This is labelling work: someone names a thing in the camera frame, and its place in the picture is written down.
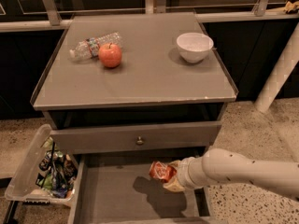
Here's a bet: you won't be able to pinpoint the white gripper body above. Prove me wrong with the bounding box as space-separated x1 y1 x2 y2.
176 157 198 190

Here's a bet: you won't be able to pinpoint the red coke can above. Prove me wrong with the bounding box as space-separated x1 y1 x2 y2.
149 161 177 183

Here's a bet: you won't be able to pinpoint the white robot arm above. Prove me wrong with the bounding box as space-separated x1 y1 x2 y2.
163 148 299 202

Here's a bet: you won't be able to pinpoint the grey top drawer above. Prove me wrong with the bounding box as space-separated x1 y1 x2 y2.
50 121 221 154

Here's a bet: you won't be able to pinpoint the round metal drawer knob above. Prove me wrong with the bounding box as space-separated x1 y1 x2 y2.
136 136 145 146

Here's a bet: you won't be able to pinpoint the open grey middle drawer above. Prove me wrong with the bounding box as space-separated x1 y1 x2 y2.
67 148 228 224

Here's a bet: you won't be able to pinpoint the grey drawer cabinet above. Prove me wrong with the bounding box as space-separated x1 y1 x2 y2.
30 11 240 161

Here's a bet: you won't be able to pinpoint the snack packets in bin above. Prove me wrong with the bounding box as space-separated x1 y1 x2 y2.
36 137 78 199

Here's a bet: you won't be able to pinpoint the white ceramic bowl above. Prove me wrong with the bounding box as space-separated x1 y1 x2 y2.
177 33 214 63

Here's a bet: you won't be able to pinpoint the red apple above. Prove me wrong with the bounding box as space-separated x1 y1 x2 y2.
98 43 122 68

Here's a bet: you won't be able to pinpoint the clear plastic water bottle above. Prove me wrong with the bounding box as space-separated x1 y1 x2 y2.
69 32 122 60

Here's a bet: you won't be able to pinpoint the clear plastic storage bin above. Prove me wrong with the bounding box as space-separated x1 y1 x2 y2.
5 124 75 207

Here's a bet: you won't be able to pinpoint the metal railing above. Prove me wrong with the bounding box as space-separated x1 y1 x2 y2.
0 0 298 33

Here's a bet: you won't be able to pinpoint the white diagonal post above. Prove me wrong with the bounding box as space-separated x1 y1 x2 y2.
254 24 299 113

